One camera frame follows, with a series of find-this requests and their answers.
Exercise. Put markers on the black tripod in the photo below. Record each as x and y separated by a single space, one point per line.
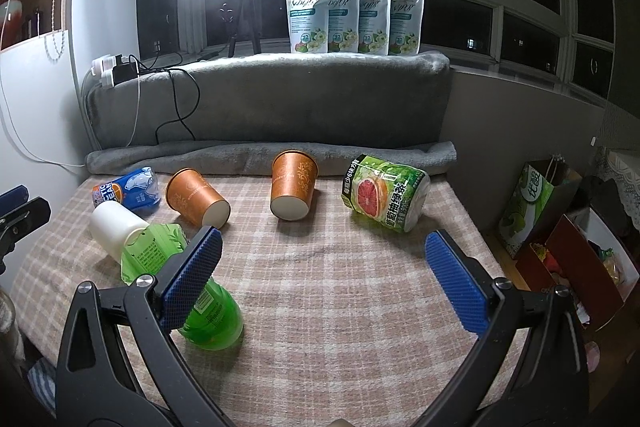
246 17

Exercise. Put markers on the orange paper cup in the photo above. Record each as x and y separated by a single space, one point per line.
292 182
192 197

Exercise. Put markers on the white cardboard box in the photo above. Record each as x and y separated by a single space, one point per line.
620 247

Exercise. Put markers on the black charger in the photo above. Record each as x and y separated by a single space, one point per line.
124 73

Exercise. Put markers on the white power strip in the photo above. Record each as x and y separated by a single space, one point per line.
102 66

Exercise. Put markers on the white refill pouch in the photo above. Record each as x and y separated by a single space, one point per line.
407 12
306 7
376 9
345 7

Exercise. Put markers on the red cardboard box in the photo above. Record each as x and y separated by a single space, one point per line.
575 272

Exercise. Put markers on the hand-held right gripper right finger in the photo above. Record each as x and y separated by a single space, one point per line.
457 287

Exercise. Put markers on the green paper bag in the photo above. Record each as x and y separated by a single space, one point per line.
527 207

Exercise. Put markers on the white lace curtain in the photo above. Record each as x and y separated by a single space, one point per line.
620 142

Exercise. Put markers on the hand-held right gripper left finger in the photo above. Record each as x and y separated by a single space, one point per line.
194 278

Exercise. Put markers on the grey rolled towel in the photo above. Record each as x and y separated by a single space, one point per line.
225 159

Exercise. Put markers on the green bottle with white cap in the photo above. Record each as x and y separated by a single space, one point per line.
150 249

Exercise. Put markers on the striped cloth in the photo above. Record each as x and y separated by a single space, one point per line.
42 384

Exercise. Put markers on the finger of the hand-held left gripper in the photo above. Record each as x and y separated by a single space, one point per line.
25 217

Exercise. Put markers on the blue drink can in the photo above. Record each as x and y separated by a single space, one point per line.
132 190

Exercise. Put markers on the green grapefruit tea bottle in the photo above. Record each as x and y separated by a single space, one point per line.
385 194

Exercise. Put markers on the checked beige cloth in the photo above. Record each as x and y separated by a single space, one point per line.
325 297

